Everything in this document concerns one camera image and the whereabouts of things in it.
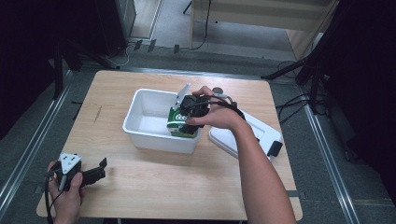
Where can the white plastic bin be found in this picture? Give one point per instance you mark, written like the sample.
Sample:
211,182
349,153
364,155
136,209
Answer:
149,112

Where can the person's right hand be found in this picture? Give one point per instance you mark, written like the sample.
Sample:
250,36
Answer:
222,116

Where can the light wooden desk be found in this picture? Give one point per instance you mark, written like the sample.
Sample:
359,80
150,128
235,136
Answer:
264,15

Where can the black metal stand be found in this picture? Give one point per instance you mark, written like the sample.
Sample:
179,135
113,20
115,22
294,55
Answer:
308,65
62,62

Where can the metal floor rail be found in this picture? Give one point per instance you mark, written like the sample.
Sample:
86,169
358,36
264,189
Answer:
331,161
31,146

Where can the dark cabinet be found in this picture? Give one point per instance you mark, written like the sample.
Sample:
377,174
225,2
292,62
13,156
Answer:
116,25

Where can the green carton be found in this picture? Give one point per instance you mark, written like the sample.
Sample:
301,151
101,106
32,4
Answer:
176,123

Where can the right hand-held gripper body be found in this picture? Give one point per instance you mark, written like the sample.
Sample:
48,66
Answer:
194,107

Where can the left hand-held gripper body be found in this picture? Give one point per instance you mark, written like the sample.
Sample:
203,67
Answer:
70,161

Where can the person's left hand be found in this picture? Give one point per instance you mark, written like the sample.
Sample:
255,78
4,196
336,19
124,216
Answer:
73,194

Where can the black furniture leg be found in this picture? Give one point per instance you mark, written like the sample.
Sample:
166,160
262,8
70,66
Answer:
187,6

